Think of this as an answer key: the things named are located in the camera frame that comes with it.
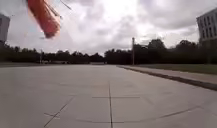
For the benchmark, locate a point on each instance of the grey building with windows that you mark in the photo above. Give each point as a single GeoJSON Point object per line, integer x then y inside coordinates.
{"type": "Point", "coordinates": [209, 25]}

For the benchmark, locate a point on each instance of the pale grey building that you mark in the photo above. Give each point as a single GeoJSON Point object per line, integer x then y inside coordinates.
{"type": "Point", "coordinates": [2, 28]}

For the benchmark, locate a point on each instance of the grass strip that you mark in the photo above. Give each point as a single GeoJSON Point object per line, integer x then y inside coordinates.
{"type": "Point", "coordinates": [196, 68]}

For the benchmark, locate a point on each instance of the grey concrete plaza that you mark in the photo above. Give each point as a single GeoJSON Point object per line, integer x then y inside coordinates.
{"type": "Point", "coordinates": [96, 83]}

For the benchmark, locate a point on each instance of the row of dark trees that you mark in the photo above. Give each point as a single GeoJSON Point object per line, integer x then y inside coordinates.
{"type": "Point", "coordinates": [162, 54]}

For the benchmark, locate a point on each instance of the dark kerb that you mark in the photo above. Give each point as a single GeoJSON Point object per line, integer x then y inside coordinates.
{"type": "Point", "coordinates": [182, 79]}

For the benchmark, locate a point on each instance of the pale concrete path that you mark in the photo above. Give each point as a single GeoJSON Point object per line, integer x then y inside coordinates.
{"type": "Point", "coordinates": [192, 76]}

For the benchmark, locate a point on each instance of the orange flag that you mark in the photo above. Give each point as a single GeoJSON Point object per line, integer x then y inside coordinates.
{"type": "Point", "coordinates": [46, 16]}

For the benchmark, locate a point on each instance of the pole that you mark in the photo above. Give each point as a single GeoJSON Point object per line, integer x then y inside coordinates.
{"type": "Point", "coordinates": [133, 50]}

